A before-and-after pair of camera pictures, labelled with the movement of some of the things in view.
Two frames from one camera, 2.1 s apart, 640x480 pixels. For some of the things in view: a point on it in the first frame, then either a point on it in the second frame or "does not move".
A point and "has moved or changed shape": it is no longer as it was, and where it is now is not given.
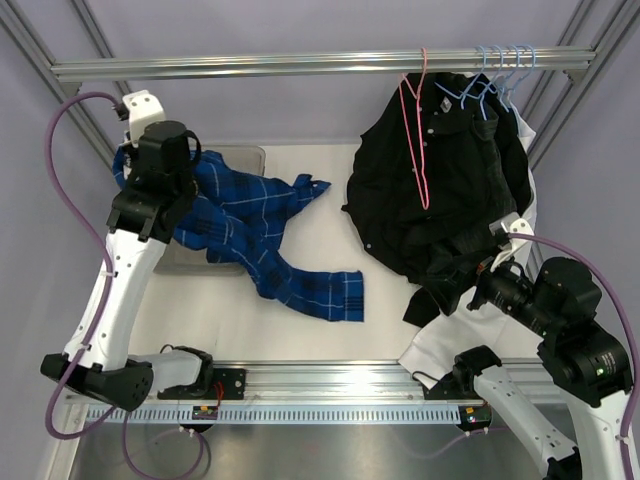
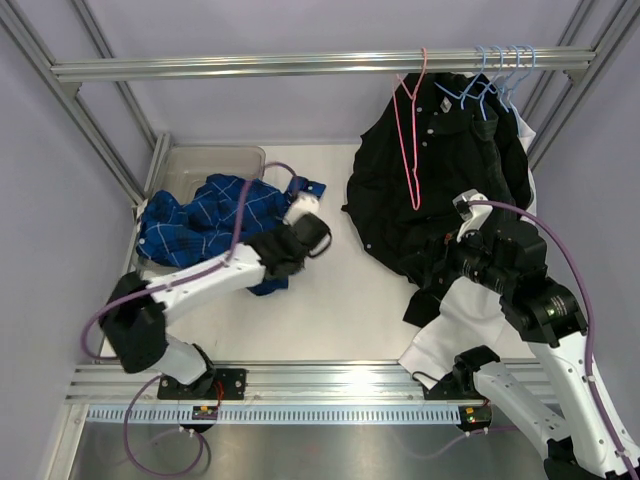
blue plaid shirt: [244, 220] has moved or changed shape
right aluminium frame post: [602, 26] does not move
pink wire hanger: [402, 78] has moved or changed shape
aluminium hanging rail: [332, 64] does not move
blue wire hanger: [511, 75] does not move
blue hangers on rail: [531, 70] does not move
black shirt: [439, 167] does not move
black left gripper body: [191, 188] → [299, 266]
